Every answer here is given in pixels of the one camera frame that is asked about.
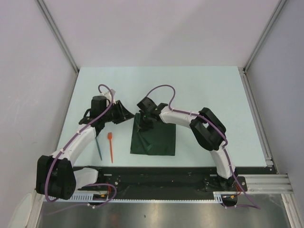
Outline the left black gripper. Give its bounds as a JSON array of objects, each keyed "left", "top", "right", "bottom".
[{"left": 101, "top": 100, "right": 134, "bottom": 124}]

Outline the left aluminium frame post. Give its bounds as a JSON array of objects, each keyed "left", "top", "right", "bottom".
[{"left": 35, "top": 0, "right": 80, "bottom": 75}]

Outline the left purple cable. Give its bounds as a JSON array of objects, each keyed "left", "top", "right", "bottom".
[{"left": 44, "top": 84, "right": 117, "bottom": 209}]

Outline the right aluminium frame post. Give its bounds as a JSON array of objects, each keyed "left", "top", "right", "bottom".
[{"left": 242, "top": 0, "right": 289, "bottom": 72}]

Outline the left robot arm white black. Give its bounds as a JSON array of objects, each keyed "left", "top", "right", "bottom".
[{"left": 36, "top": 91, "right": 134, "bottom": 200}]

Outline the aluminium frame post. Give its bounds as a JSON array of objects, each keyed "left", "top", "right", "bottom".
[
  {"left": 35, "top": 0, "right": 80, "bottom": 75},
  {"left": 242, "top": 0, "right": 289, "bottom": 72}
]

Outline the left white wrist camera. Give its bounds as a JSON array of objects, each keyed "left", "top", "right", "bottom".
[{"left": 104, "top": 89, "right": 116, "bottom": 103}]

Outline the white slotted cable duct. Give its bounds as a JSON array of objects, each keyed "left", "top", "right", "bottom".
[{"left": 56, "top": 192, "right": 238, "bottom": 205}]

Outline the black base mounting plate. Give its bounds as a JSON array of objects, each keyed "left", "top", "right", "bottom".
[{"left": 48, "top": 166, "right": 278, "bottom": 200}]

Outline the orange plastic fork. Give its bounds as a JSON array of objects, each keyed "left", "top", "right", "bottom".
[{"left": 107, "top": 132, "right": 114, "bottom": 163}]

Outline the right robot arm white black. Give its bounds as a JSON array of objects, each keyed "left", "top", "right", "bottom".
[{"left": 137, "top": 97, "right": 236, "bottom": 190}]

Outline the right aluminium table rail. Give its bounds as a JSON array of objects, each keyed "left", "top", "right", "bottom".
[{"left": 238, "top": 67, "right": 276, "bottom": 167}]

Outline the front aluminium extrusion rail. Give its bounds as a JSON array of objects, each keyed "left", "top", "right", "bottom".
[{"left": 243, "top": 174, "right": 293, "bottom": 194}]

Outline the dark green cloth napkin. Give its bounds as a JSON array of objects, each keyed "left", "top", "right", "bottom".
[{"left": 130, "top": 113, "right": 176, "bottom": 156}]

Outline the teal plastic utensil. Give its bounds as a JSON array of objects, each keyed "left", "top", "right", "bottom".
[{"left": 95, "top": 137, "right": 103, "bottom": 161}]

